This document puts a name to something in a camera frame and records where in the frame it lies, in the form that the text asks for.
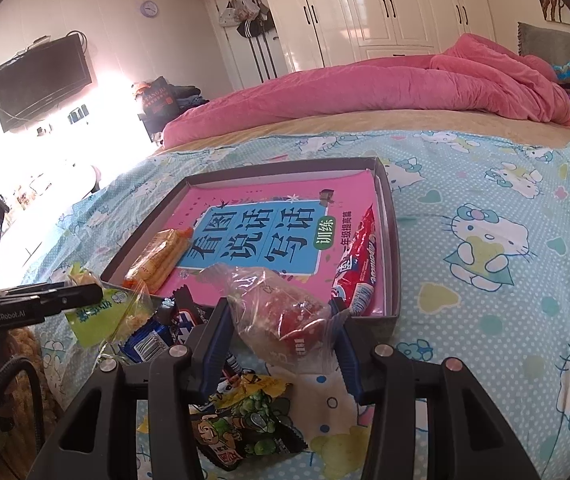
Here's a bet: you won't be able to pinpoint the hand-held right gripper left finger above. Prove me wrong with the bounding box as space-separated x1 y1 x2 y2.
27 297 236 480

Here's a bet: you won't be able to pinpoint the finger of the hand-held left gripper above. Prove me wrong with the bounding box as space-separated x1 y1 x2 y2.
40 284 104 317
2 282 68 296

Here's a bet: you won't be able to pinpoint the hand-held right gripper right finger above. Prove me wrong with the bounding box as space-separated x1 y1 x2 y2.
329 297 548 480

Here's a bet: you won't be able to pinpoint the light green pastry packet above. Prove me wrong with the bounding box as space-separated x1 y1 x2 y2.
63 265 158 356

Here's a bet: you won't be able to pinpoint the black chocolate bar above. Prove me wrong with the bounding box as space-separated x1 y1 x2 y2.
157 285 216 351

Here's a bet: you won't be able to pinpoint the clear bag with red snack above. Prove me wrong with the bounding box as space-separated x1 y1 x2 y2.
200 265 346 376

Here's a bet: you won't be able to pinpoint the black green cartoon snack packet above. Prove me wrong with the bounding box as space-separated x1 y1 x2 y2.
190 395 310 471

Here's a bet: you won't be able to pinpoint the shallow grey cardboard box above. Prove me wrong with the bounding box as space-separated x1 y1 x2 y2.
100 156 402 356

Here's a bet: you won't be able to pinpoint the yellow cartoon snack packet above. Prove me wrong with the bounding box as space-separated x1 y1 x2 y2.
207 355 293 411

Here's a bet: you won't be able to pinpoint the blue cookie packet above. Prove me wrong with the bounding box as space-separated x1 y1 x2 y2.
120 320 173 365

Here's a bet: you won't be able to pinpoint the orange cracker packet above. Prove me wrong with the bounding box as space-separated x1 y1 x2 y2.
124 227 194 295

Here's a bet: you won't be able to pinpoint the long red candy packet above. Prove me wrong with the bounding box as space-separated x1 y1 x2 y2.
330 205 383 317

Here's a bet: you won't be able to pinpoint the pink and blue book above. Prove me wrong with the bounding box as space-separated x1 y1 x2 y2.
157 170 383 318

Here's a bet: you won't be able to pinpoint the cartoon cat printed bed sheet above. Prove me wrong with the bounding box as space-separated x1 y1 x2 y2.
22 127 570 480

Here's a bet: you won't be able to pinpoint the black flat television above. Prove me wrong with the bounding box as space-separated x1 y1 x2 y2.
0 35 93 133

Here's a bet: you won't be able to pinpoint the black bag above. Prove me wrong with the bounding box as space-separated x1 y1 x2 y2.
137 77 180 136

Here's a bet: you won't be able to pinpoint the pile of dark clothes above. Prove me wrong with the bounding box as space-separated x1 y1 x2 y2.
175 85 210 111

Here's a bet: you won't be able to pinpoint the beige blanket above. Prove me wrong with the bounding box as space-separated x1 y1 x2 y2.
157 110 570 171

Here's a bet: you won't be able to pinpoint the pink quilt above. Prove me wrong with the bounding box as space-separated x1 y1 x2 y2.
162 34 570 148

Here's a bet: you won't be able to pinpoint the white door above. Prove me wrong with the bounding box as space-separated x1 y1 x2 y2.
204 0 286 92

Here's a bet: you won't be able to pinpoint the hanging clothes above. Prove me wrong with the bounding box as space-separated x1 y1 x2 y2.
217 0 273 41

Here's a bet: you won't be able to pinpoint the white wardrobe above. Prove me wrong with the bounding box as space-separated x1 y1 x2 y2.
170 0 496 81

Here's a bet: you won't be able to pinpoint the grey quilted headboard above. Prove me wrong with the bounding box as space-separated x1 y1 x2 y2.
517 22 570 126

